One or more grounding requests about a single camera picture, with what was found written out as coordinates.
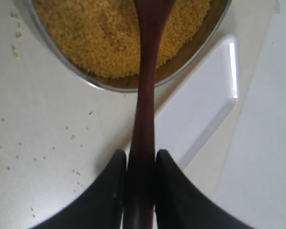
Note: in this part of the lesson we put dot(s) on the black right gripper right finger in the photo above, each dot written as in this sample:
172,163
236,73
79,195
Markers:
180,205

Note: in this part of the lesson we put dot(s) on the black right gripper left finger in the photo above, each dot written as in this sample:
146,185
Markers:
100,206

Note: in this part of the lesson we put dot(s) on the dark brown wooden spoon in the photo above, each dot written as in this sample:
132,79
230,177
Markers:
138,206

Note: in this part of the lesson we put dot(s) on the yellow millet grains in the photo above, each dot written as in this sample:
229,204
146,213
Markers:
102,36

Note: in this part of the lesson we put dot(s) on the white rectangular plastic tray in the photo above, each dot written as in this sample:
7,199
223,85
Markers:
200,103

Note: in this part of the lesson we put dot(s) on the steel bowl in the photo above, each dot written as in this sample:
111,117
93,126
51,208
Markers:
189,53

